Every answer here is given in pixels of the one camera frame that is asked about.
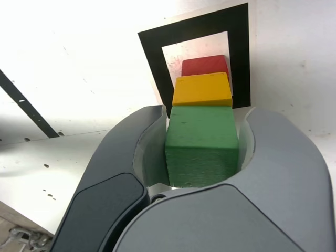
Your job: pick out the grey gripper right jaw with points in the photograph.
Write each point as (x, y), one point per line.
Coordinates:
(262, 210)

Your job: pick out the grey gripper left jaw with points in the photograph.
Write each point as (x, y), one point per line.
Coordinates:
(105, 183)

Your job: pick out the green cube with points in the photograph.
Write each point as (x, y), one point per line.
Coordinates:
(202, 144)

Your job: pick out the yellow cube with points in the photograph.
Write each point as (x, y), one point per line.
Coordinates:
(202, 89)

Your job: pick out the red cube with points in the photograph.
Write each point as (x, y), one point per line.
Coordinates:
(204, 65)

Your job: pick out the black tape square outline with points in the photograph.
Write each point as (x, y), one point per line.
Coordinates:
(152, 52)

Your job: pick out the black tape strip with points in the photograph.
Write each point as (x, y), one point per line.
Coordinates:
(26, 105)

